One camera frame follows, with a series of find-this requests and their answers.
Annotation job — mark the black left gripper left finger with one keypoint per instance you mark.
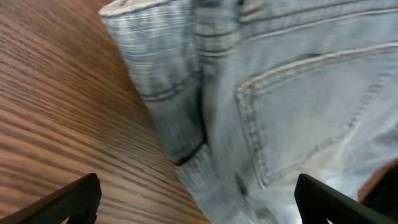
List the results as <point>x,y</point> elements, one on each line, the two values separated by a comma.
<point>75,203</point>

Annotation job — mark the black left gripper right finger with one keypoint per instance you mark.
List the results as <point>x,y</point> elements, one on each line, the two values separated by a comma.
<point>320,204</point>

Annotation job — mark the black garment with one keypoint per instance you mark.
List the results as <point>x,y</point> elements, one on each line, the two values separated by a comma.
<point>380,191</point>

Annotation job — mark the light blue denim shorts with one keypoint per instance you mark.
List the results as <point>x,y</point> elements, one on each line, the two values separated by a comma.
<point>247,95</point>

